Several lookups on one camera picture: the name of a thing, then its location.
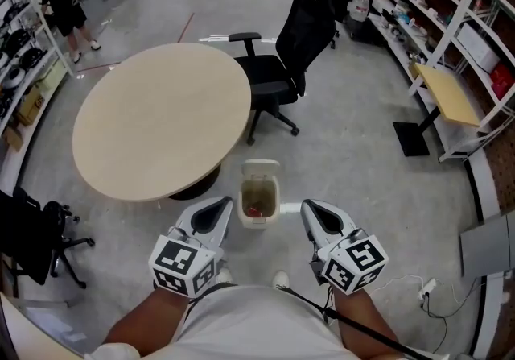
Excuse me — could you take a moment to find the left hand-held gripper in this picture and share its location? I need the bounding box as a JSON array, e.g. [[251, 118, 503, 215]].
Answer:
[[147, 196, 234, 299]]

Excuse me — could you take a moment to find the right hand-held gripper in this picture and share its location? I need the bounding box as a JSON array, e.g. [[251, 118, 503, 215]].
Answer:
[[300, 200, 390, 295]]

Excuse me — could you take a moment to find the white trash bin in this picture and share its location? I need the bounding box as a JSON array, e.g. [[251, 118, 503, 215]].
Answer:
[[237, 159, 282, 231]]

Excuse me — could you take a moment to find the person's right forearm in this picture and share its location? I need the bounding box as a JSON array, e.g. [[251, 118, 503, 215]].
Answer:
[[332, 289, 400, 354]]

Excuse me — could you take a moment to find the person's left forearm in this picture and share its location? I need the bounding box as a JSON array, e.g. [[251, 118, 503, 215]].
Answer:
[[102, 288, 195, 356]]

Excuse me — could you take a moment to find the person's white shirt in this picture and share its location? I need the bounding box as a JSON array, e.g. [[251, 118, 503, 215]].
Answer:
[[83, 283, 439, 360]]

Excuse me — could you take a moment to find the white power strip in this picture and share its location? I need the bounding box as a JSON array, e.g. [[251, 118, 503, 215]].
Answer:
[[418, 277, 439, 300]]

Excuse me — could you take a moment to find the round wooden table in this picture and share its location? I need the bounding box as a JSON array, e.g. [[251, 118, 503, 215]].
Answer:
[[71, 42, 253, 203]]

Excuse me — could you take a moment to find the grey metal cabinet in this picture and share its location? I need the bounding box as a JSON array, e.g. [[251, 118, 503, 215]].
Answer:
[[459, 211, 515, 279]]

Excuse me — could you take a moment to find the small square yellow table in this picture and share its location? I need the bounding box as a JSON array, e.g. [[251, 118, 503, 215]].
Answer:
[[392, 62, 483, 158]]

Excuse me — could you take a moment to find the white shelf rack with helmets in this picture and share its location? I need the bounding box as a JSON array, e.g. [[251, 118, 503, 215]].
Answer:
[[0, 0, 76, 142]]

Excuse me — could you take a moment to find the brown cardboard box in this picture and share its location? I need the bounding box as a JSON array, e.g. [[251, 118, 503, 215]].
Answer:
[[14, 83, 46, 126]]

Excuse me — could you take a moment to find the beige storage box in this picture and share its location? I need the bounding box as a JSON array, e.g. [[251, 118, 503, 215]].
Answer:
[[36, 59, 68, 90]]

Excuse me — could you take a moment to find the clear water jug red cap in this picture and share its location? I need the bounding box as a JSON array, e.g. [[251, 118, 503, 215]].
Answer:
[[346, 0, 372, 24]]

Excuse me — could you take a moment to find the red box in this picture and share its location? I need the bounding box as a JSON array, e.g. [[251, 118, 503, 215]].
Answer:
[[489, 63, 515, 101]]

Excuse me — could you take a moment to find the white shelf rack with sundries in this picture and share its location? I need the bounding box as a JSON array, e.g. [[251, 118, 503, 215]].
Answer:
[[366, 0, 515, 163]]

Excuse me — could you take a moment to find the white box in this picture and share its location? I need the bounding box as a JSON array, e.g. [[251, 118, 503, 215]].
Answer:
[[456, 22, 501, 74]]

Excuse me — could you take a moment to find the row of helmets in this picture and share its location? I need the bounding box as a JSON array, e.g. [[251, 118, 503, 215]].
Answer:
[[0, 2, 46, 90]]

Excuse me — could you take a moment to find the black head camera cable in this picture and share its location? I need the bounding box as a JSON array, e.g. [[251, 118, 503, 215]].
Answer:
[[281, 288, 422, 360]]

